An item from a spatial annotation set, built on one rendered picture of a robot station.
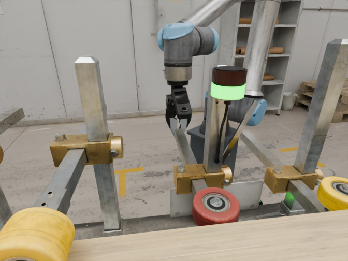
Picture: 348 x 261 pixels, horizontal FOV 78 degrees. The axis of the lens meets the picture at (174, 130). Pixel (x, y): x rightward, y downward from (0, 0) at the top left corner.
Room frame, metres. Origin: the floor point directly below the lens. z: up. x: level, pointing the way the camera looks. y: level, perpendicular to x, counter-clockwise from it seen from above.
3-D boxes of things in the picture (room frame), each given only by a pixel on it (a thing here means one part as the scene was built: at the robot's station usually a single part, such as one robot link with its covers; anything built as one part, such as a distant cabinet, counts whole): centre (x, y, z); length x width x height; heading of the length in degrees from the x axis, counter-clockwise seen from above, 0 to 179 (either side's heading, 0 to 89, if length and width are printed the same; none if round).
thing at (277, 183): (0.47, -0.32, 0.82); 0.14 x 0.06 x 0.05; 98
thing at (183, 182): (0.43, -0.07, 0.85); 0.14 x 0.06 x 0.05; 98
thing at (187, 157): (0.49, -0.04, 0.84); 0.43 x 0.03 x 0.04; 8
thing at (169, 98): (0.73, -0.01, 0.97); 0.09 x 0.08 x 0.12; 8
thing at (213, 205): (0.28, -0.07, 0.85); 0.08 x 0.08 x 0.11
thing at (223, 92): (0.39, -0.10, 1.08); 0.06 x 0.06 x 0.02
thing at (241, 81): (0.39, -0.10, 1.10); 0.06 x 0.06 x 0.02
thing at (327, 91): (0.47, -0.34, 0.92); 0.04 x 0.04 x 0.48; 8
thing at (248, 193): (0.46, -0.12, 0.75); 0.26 x 0.01 x 0.10; 98
